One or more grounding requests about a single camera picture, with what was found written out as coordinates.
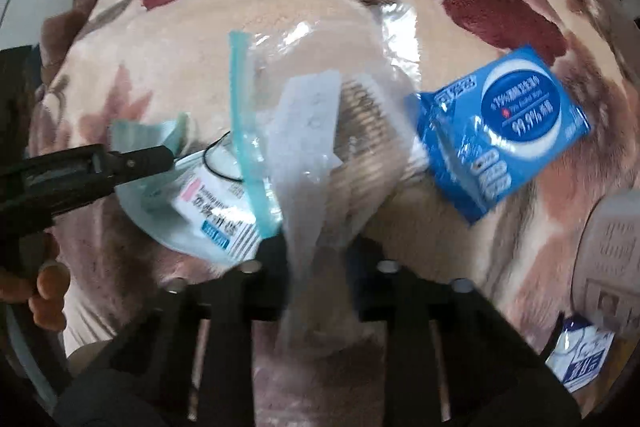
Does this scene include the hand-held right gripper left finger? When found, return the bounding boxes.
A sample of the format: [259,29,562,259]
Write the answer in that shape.
[70,234,292,427]

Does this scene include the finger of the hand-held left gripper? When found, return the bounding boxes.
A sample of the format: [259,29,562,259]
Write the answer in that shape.
[95,144,174,186]

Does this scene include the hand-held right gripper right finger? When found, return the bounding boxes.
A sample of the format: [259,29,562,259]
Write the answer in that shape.
[349,241,582,427]

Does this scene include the green face mask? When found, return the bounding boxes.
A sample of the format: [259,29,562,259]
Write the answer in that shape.
[110,113,192,158]

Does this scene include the packaged white face mask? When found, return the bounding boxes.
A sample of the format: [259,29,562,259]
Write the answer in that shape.
[115,132,268,265]

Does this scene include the clear zip bag cotton swabs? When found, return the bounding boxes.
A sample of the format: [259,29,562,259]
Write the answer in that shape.
[229,4,433,348]

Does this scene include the blue wet wipe packet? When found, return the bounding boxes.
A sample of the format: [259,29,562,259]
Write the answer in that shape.
[404,44,592,225]

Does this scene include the yellow plastic basket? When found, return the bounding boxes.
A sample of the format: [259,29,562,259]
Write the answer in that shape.
[570,189,640,388]

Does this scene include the person's left hand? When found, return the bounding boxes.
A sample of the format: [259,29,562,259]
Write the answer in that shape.
[0,263,69,333]

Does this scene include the white blue packet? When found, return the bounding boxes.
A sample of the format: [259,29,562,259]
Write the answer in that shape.
[545,314,616,393]

